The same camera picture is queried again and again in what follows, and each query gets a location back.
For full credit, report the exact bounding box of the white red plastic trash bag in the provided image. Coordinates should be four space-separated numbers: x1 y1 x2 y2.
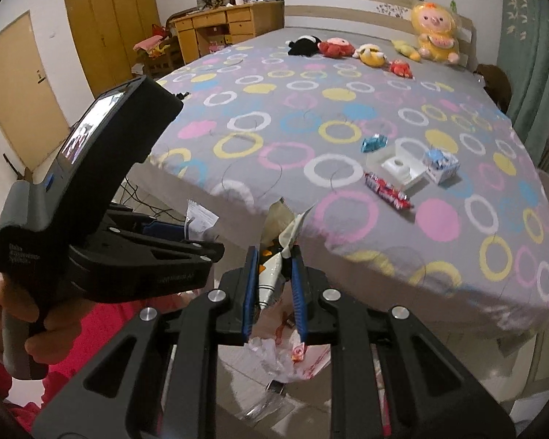
243 298 333 385

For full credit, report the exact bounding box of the white orange snack wrapper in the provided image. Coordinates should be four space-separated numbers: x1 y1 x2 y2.
258 198 311 310

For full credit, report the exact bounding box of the red white candy wrapper strip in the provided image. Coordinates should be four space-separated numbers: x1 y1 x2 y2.
365 172 414 211

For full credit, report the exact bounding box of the white plastic packaging tray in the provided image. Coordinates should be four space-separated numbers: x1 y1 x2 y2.
365 144 426 191

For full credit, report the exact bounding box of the blue candy wrapper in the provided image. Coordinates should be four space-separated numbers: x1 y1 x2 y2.
361 134 389 154

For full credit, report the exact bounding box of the blue white small carton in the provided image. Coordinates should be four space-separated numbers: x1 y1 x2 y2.
421 148 460 184

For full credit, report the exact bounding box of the person's left hand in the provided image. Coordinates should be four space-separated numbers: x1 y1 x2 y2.
0 251 97 367

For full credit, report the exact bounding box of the red trouser left leg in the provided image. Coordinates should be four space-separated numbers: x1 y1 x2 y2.
0 294 192 432

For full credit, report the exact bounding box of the wooden room door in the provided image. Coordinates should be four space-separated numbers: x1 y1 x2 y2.
0 12 69 170

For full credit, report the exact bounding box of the bed with circle-pattern sheet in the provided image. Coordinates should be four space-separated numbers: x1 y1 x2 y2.
128 28 549 337

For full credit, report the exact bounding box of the wooden chair with clothes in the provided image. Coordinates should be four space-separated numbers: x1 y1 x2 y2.
131 24 184 79

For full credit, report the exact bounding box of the wooden desk with drawers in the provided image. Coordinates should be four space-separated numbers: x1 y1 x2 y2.
168 1 284 64

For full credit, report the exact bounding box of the yellow wooden wardrobe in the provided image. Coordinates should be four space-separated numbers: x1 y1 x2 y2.
64 0 160 96

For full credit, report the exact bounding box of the black white plush toy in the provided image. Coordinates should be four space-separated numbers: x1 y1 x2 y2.
287 35 321 57

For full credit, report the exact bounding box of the small red plush toy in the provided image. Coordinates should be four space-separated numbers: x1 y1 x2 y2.
389 60 414 79

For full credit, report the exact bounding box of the yellow white plush toy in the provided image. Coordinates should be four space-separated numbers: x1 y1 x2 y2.
352 44 386 68

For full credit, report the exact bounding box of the red octopus plush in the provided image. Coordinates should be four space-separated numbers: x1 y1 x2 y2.
318 38 356 59

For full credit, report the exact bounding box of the small yellow plush toy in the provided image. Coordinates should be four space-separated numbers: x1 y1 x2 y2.
391 40 421 63

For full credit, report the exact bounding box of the brown plush by bed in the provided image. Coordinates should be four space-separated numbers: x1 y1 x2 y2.
474 64 512 114

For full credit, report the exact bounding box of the wooden striped headboard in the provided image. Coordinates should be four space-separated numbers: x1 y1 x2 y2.
284 0 475 68

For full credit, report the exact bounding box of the large yellow pig plush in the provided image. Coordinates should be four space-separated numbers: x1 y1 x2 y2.
411 2 460 65

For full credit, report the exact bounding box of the teal patterned curtain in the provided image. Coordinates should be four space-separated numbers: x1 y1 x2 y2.
497 0 549 164

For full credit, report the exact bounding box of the black cable on floor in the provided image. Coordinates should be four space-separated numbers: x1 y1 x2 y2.
116 177 186 223

